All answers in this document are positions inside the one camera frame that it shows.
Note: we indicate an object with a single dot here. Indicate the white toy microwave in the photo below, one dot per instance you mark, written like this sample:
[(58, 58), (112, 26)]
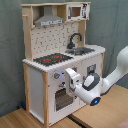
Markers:
[(78, 11)]

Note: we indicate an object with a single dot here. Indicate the black toy stovetop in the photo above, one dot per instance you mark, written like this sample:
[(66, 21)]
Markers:
[(52, 59)]

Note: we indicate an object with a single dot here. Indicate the white toy oven door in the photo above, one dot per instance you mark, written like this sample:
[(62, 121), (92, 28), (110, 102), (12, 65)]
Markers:
[(60, 101)]

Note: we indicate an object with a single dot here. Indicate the toy dishwasher door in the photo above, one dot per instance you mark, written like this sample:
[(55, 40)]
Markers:
[(91, 65)]

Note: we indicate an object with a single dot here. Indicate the grey toy range hood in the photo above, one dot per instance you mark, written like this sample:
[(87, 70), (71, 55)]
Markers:
[(48, 18)]

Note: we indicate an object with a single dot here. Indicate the white wooden toy kitchen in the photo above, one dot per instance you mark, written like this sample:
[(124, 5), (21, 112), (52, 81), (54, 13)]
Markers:
[(46, 40)]

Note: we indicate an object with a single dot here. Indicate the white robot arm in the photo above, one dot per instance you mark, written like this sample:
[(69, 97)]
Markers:
[(93, 86)]

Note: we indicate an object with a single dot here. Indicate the grey toy sink basin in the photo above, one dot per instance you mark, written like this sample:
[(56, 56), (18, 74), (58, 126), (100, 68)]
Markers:
[(79, 51)]

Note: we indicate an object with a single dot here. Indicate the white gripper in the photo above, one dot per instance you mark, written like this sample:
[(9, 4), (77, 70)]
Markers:
[(72, 78)]

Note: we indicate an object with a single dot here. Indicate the red left stove knob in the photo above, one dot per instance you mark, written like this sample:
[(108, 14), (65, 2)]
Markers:
[(56, 75)]

